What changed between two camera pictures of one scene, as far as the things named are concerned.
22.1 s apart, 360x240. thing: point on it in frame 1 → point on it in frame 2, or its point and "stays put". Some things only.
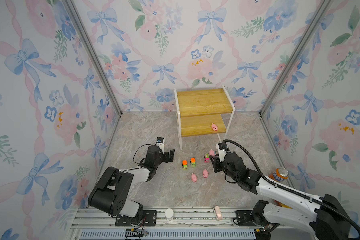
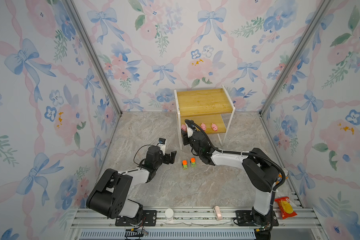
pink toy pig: x=214 y=127 stays put
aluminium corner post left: x=95 y=54 stays put
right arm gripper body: x=218 y=166 → x=186 y=140
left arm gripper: x=166 y=159 stays put
